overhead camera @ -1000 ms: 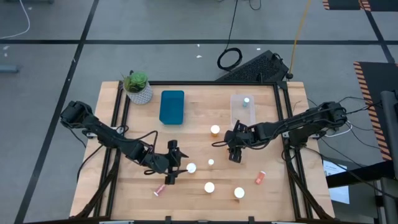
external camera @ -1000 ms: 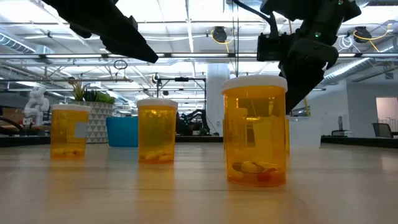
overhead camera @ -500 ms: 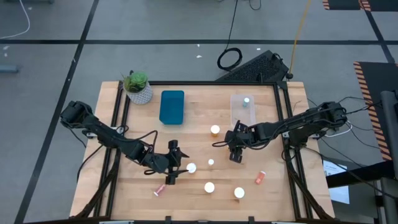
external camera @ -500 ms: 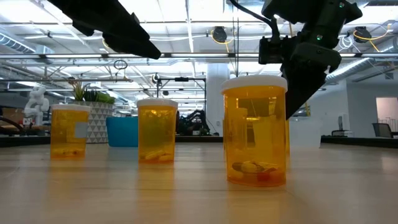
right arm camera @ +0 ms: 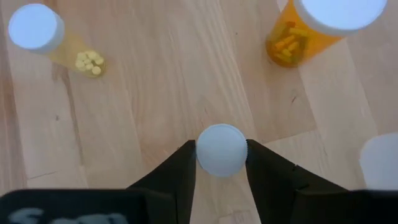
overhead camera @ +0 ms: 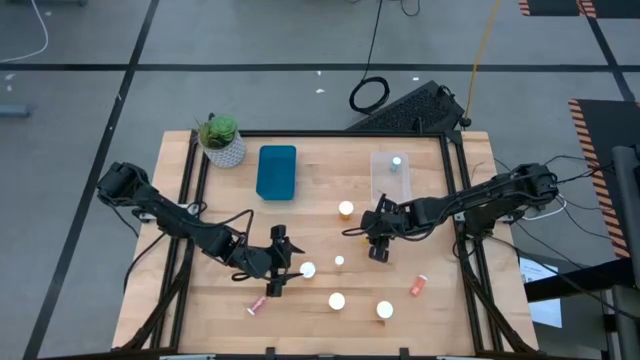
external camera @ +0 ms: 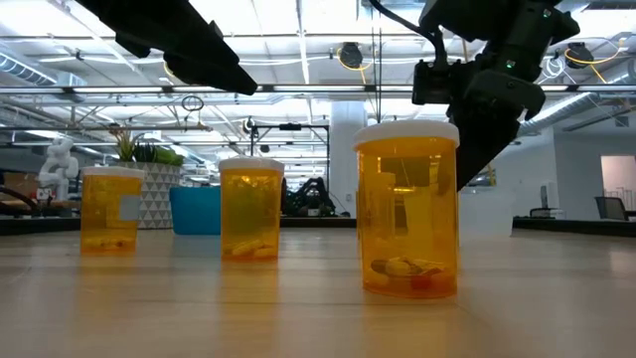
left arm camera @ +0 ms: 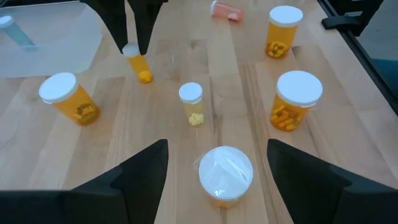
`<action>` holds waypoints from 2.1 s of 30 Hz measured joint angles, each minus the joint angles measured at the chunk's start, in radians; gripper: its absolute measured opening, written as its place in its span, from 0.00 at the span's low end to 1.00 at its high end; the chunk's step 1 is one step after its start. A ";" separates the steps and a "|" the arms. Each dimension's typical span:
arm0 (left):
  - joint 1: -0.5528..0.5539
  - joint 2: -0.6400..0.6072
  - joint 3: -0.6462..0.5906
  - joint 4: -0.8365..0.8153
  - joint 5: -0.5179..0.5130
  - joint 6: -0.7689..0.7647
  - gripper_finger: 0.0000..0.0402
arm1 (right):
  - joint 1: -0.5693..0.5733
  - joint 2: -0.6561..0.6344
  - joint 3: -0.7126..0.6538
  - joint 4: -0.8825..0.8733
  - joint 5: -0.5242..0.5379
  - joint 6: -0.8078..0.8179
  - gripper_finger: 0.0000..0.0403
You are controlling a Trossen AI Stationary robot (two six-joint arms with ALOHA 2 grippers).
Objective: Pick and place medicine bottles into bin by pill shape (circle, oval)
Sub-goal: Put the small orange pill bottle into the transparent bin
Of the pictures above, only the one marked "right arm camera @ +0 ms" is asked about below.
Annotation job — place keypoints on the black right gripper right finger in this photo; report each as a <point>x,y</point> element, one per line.
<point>280,193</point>

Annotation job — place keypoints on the small pale blue pill bottle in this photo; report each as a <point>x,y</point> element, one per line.
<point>221,149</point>

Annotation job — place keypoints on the small yellow pill bottle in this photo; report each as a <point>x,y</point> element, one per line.
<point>35,28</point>

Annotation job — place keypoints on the white bottle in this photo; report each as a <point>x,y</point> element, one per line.
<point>339,15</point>

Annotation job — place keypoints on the clear plastic bin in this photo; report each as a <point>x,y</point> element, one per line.
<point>382,161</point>

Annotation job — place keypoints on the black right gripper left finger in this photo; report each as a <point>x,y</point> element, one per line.
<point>161,193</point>

